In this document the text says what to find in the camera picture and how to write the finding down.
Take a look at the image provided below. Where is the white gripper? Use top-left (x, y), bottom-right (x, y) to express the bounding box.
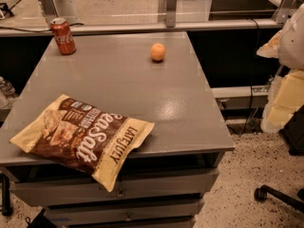
top-left (256, 4), bottom-right (304, 133)

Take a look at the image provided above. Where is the orange fruit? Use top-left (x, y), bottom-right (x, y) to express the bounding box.
top-left (150, 44), bottom-right (165, 62)

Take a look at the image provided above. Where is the brown sea salt chip bag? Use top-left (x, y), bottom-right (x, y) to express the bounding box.
top-left (10, 95), bottom-right (154, 192)

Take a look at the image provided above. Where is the metal railing bar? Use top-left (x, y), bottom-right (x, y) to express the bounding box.
top-left (1, 0), bottom-right (303, 35)

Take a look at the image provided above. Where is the black office chair base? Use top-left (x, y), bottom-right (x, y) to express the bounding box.
top-left (254, 185), bottom-right (304, 213)

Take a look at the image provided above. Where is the grey drawer cabinet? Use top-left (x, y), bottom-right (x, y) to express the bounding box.
top-left (1, 32), bottom-right (234, 228)

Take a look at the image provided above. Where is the red coca-cola can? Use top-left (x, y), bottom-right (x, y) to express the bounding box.
top-left (50, 17), bottom-right (76, 55)

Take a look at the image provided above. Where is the plastic water bottle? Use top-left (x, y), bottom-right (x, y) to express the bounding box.
top-left (0, 77), bottom-right (15, 97)

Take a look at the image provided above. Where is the black stand leg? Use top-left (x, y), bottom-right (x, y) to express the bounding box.
top-left (0, 174), bottom-right (12, 217)

